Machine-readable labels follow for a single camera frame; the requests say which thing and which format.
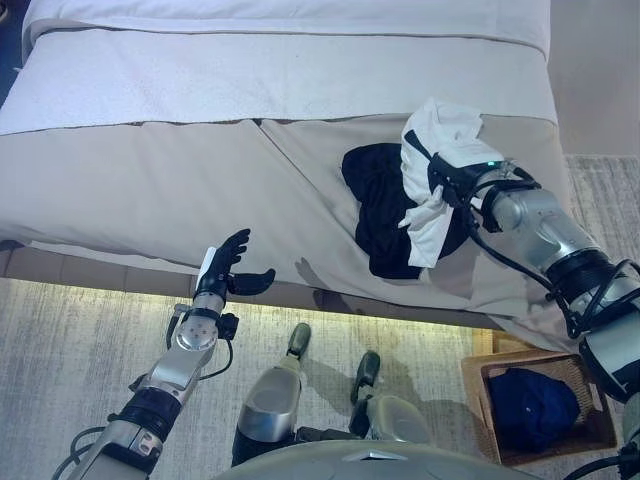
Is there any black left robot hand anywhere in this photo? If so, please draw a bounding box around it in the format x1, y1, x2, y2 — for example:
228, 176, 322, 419
196, 228, 278, 302

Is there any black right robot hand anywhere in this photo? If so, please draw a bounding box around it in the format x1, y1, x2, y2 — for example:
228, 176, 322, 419
427, 151, 507, 209

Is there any white garment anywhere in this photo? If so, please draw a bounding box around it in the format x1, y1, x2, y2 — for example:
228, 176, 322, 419
396, 96, 494, 269

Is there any black garment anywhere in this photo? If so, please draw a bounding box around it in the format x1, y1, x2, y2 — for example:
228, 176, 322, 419
340, 142, 477, 281

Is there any dark blue garment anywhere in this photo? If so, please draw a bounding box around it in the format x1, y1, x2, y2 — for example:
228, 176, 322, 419
486, 368, 582, 454

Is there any large bed with grey bedding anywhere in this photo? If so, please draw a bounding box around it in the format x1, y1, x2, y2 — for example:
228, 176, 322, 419
0, 18, 582, 352

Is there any brown woven basket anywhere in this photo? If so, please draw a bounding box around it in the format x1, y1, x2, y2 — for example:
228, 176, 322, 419
459, 348, 619, 467

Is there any silver left robot leg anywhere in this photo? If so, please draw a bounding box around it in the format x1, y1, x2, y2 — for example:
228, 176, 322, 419
231, 322, 313, 467

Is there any silver robot leg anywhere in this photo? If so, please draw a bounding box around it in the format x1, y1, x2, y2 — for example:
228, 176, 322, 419
231, 322, 313, 467
347, 349, 432, 447

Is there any white duvet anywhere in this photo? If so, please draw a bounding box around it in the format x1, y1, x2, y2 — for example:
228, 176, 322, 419
0, 0, 552, 137

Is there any silver right robot leg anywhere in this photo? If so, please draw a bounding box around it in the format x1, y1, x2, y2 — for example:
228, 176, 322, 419
347, 349, 432, 447

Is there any grey robot torso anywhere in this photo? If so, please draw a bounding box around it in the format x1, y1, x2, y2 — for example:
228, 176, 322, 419
219, 438, 544, 480

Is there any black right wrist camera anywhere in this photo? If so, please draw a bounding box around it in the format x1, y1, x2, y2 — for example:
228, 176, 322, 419
469, 207, 503, 235

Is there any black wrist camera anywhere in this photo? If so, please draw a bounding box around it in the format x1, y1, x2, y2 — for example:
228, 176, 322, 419
469, 207, 503, 235
216, 312, 239, 340

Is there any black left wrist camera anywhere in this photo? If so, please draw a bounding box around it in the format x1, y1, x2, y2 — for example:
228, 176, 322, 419
216, 312, 239, 340

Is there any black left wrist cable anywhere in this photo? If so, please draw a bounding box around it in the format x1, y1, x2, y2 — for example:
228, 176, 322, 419
198, 337, 235, 379

